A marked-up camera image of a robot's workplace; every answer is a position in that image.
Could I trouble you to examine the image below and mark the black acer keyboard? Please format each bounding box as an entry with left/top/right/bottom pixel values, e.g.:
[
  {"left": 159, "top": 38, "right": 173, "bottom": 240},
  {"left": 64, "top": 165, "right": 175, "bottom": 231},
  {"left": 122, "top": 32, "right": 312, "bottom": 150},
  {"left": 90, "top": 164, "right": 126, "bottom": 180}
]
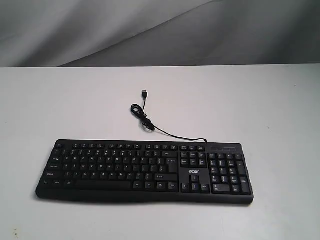
[{"left": 35, "top": 139, "right": 254, "bottom": 205}]

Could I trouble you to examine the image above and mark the grey backdrop cloth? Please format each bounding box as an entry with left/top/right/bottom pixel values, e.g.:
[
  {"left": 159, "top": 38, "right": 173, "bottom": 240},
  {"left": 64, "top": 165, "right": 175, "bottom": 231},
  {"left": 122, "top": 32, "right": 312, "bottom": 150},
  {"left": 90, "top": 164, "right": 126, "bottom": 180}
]
[{"left": 0, "top": 0, "right": 320, "bottom": 67}]

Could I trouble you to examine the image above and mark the black USB cable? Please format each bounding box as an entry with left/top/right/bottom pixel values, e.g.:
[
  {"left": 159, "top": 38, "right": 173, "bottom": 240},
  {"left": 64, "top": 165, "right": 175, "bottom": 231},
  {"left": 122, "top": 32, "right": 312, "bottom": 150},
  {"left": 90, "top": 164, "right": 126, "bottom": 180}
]
[{"left": 130, "top": 88, "right": 208, "bottom": 145}]

